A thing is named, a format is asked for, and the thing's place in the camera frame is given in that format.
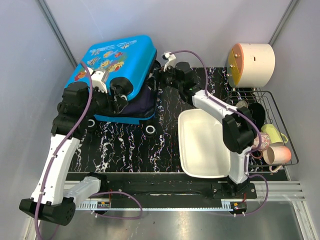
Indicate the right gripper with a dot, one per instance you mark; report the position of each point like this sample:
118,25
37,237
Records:
158,75

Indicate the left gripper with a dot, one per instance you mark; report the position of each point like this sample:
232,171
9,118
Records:
116,103

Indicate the blue fish-print suitcase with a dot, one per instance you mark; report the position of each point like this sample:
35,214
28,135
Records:
130,63

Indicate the cream cylindrical drawer box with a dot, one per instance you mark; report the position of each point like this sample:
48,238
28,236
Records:
250,65

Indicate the white plastic basin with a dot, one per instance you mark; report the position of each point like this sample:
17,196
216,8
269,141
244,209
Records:
202,151

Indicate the purple cloth garment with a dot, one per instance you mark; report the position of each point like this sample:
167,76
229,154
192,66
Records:
141,104

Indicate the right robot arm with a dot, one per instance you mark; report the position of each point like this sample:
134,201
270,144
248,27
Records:
239,130

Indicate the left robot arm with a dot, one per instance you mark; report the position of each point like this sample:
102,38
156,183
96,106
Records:
49,201

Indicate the detached black white wheel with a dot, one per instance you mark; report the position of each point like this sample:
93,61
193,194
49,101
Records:
150,131

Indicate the black bowl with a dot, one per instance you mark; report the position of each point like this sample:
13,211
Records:
258,114

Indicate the pink patterned mug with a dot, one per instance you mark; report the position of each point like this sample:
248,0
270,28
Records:
260,145

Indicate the yellow-green mug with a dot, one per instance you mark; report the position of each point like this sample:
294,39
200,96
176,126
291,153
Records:
276,137

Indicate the peach gradient mug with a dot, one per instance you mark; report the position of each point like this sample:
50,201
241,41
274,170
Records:
276,156

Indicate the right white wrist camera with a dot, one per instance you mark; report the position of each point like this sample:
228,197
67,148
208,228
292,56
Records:
170,60

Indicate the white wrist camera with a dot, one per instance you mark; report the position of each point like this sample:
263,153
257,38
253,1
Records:
170,60
99,78

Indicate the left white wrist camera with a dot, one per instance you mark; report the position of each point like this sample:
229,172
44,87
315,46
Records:
99,78

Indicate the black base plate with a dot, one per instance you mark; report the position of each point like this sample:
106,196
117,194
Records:
210,189

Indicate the black wire dish rack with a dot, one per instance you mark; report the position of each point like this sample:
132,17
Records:
272,114

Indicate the aluminium rail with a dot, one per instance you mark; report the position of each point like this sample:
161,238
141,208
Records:
279,191

